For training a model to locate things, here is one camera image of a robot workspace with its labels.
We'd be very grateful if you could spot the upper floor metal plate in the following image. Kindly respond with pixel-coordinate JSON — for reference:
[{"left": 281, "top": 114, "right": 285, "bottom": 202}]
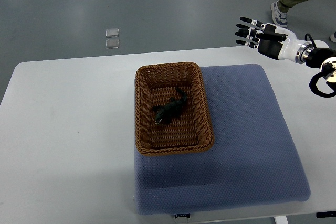
[{"left": 105, "top": 28, "right": 119, "bottom": 38}]

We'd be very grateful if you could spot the lower floor metal plate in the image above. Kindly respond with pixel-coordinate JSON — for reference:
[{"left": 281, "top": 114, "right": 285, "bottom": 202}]
[{"left": 106, "top": 39, "right": 120, "bottom": 49}]

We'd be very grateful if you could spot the blue foam cushion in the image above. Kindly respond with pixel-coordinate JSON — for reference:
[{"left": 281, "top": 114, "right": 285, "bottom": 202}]
[{"left": 135, "top": 65, "right": 311, "bottom": 215}]

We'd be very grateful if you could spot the dark toy crocodile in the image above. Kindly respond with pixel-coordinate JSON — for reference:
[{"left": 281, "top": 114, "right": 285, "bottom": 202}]
[{"left": 152, "top": 87, "right": 187, "bottom": 125}]

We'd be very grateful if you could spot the brown wicker basket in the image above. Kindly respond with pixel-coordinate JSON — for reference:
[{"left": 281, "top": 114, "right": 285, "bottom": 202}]
[{"left": 135, "top": 62, "right": 214, "bottom": 156}]

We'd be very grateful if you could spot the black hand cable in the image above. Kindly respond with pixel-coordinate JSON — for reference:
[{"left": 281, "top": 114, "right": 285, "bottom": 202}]
[{"left": 304, "top": 33, "right": 318, "bottom": 49}]

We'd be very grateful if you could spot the table control panel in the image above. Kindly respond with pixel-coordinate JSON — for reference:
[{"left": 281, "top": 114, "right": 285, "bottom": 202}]
[{"left": 316, "top": 211, "right": 336, "bottom": 219}]

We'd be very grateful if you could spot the white table leg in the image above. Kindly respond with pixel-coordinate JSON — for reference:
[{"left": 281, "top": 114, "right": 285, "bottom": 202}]
[{"left": 274, "top": 216, "right": 289, "bottom": 224}]

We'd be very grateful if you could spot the floor metal plate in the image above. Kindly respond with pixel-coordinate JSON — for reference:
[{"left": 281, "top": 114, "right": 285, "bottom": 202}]
[
  {"left": 106, "top": 39, "right": 120, "bottom": 49},
  {"left": 105, "top": 28, "right": 119, "bottom": 38}
]

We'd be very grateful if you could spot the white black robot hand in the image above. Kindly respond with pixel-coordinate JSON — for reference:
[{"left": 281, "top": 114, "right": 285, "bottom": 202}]
[{"left": 235, "top": 17, "right": 316, "bottom": 64}]

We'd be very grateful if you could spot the grey white sneaker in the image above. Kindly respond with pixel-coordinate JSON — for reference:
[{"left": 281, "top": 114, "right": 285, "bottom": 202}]
[{"left": 270, "top": 2, "right": 288, "bottom": 28}]

